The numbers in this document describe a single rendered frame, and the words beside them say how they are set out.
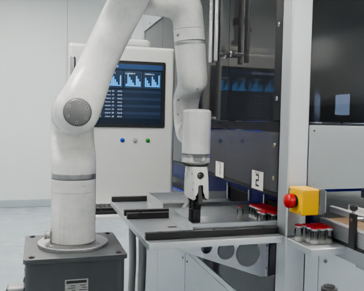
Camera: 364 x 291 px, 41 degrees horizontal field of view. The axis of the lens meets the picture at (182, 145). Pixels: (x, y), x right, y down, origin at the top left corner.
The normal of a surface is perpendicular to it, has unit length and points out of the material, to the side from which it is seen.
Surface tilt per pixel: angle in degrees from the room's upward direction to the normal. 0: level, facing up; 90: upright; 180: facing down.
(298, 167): 90
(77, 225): 90
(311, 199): 90
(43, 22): 90
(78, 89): 62
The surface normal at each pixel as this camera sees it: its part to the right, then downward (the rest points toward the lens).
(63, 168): -0.27, 0.04
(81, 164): 0.50, -0.01
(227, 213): 0.29, 0.06
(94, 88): 0.54, -0.32
